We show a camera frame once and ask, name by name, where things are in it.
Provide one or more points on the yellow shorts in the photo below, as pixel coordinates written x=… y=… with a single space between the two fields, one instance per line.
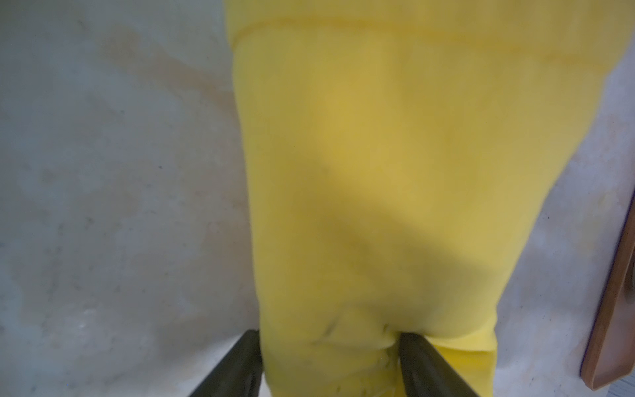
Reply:
x=398 y=154

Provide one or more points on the brown wooden tray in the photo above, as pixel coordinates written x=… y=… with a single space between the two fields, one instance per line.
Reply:
x=609 y=355

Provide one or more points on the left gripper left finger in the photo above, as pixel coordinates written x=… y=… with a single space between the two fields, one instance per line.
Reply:
x=238 y=374

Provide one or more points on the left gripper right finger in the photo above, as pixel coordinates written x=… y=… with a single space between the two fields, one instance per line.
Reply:
x=426 y=373

